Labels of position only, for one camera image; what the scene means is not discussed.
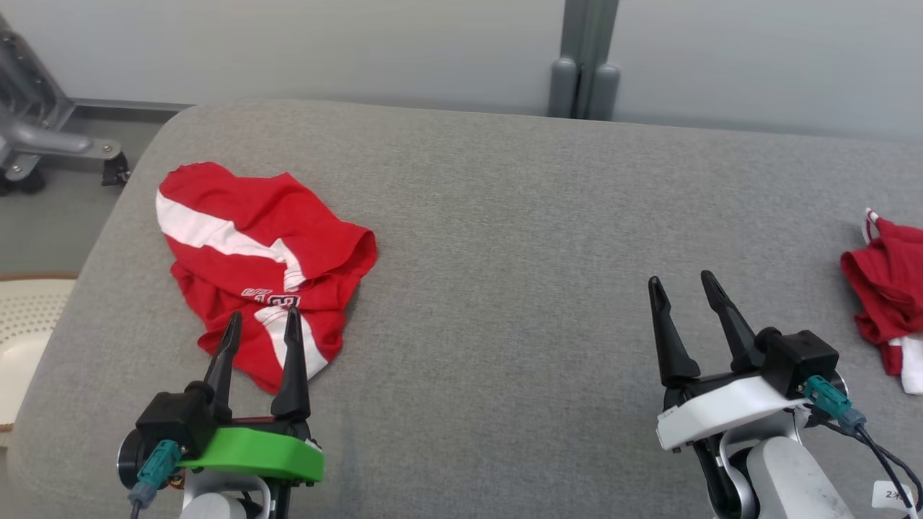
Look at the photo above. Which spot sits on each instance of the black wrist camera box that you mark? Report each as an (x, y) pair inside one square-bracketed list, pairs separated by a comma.
[(800, 360), (169, 425)]

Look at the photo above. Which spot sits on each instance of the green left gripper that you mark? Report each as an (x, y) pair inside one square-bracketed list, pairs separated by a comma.
[(259, 450)]

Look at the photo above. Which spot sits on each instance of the grey metal stand with castors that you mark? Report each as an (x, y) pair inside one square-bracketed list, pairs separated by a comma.
[(43, 137)]

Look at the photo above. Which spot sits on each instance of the cream perforated laundry basket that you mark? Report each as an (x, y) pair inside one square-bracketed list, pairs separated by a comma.
[(25, 339)]

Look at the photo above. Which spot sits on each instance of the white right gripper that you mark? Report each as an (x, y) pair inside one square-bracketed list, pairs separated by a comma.
[(721, 411)]

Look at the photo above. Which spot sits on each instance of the red basketball shorts white stripe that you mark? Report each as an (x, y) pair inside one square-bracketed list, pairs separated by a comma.
[(245, 216)]

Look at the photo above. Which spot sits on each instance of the grey vertical partition post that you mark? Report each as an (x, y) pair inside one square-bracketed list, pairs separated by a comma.
[(584, 58)]

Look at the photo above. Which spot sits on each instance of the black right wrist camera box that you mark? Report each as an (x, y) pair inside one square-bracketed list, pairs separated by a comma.
[(800, 360)]

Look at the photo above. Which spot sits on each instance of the red basketball jersey number 23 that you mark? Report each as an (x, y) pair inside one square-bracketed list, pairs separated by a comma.
[(890, 281)]

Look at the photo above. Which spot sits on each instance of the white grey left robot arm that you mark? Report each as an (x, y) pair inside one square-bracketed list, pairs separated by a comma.
[(216, 504)]

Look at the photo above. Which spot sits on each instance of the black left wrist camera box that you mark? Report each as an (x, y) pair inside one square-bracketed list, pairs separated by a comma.
[(169, 425)]

